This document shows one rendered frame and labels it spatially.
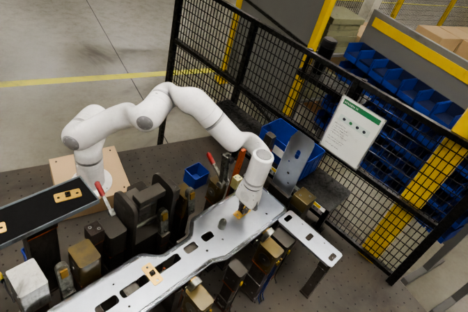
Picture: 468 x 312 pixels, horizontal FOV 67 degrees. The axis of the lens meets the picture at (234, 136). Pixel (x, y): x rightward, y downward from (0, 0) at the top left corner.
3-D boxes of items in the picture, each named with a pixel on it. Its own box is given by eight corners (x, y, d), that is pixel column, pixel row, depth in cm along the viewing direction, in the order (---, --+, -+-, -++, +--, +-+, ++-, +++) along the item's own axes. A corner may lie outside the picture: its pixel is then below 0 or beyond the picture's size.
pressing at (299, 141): (289, 196, 168) (315, 143, 148) (271, 182, 173) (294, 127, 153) (290, 196, 169) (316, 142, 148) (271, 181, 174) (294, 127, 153)
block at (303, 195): (282, 251, 180) (307, 205, 158) (270, 239, 184) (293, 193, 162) (291, 242, 185) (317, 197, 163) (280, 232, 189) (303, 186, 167)
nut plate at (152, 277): (164, 279, 123) (164, 278, 122) (154, 286, 121) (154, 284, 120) (150, 262, 127) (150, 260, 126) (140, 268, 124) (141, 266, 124)
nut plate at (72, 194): (56, 203, 118) (55, 200, 118) (53, 195, 121) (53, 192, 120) (82, 196, 123) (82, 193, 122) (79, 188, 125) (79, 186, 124)
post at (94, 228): (92, 295, 143) (90, 236, 118) (86, 285, 145) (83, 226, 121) (104, 287, 146) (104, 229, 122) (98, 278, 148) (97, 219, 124)
